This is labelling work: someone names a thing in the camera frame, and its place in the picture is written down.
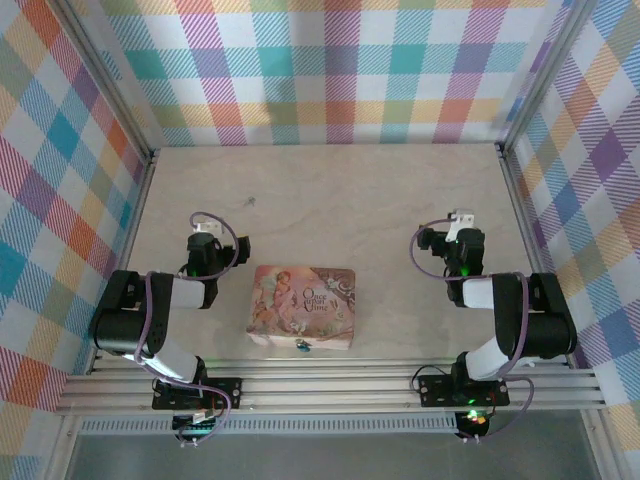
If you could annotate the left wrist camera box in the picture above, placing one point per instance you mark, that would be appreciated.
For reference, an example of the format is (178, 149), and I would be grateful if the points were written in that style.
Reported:
(206, 226)

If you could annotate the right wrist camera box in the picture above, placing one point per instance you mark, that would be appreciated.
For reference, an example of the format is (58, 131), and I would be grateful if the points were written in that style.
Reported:
(459, 222)

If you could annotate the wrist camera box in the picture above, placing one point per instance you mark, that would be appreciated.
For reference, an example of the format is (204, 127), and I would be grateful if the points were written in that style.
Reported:
(459, 222)
(206, 226)

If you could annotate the pink illustrated tin box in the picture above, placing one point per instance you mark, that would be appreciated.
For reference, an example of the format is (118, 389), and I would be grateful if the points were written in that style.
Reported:
(280, 300)

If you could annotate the small metal key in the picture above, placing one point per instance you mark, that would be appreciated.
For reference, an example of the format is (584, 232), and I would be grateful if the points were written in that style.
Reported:
(250, 201)

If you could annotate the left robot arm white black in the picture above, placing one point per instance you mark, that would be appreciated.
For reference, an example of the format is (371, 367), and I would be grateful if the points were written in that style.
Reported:
(120, 330)

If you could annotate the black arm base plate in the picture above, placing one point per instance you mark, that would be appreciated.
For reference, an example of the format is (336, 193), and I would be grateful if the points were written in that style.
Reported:
(435, 390)
(227, 392)

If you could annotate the aluminium side rail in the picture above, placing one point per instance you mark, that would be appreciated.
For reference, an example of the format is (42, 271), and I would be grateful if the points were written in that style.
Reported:
(520, 200)
(140, 200)

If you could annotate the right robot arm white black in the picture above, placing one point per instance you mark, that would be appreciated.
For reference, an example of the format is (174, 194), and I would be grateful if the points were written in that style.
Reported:
(545, 330)

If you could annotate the electronics board with lights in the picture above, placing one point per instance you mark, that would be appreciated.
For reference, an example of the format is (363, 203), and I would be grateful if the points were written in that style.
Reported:
(475, 420)

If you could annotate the wide aluminium base rail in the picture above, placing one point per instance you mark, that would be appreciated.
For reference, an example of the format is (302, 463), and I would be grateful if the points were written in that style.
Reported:
(325, 390)

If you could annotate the aluminium frame post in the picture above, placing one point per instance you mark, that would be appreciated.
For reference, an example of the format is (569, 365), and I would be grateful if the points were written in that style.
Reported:
(545, 75)
(105, 75)

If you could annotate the small blue padlock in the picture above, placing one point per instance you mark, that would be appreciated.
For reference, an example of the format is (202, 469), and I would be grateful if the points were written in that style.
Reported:
(302, 345)

